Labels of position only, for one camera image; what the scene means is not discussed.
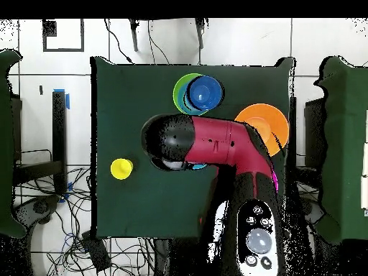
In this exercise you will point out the light blue plastic cup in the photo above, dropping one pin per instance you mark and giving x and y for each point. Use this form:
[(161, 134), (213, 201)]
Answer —
[(199, 166)]

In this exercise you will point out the light blue plastic bowl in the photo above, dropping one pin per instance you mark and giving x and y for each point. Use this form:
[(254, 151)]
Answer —
[(184, 102)]

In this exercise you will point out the dark blue plastic bowl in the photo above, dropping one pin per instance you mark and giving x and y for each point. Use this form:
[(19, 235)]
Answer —
[(205, 93)]

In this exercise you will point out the green plastic bowl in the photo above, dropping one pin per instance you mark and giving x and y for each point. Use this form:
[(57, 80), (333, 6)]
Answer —
[(179, 86)]

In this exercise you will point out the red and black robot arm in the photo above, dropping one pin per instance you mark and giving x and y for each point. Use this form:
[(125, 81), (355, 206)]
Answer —
[(218, 141)]

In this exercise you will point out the yellow plastic cup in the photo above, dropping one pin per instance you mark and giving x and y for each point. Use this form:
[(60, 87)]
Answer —
[(120, 169)]

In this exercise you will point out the dark green table cloth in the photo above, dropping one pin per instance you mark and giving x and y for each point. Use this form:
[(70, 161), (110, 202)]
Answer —
[(129, 115)]

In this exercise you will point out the large yellow-orange plastic bowl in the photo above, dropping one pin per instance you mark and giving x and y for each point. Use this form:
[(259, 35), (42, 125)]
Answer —
[(276, 126)]

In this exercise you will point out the large pink plastic bowl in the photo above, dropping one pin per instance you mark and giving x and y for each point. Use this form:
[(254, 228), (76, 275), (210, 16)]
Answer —
[(276, 181)]

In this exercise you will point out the black stand leg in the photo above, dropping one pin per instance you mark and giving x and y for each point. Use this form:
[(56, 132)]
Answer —
[(134, 37), (200, 34)]

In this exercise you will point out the blue tape strip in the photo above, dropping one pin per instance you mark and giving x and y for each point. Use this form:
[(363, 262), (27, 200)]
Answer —
[(67, 100)]

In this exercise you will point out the black power strip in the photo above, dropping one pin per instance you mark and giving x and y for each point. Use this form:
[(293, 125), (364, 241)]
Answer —
[(96, 251)]

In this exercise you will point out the green cloth side table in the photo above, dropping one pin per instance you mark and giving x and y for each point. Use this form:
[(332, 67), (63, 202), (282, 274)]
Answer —
[(5, 143), (345, 143)]

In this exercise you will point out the black stand post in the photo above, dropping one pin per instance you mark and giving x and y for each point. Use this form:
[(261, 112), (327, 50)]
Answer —
[(59, 129)]

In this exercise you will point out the black square floor frame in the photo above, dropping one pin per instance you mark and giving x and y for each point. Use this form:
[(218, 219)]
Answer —
[(49, 28)]

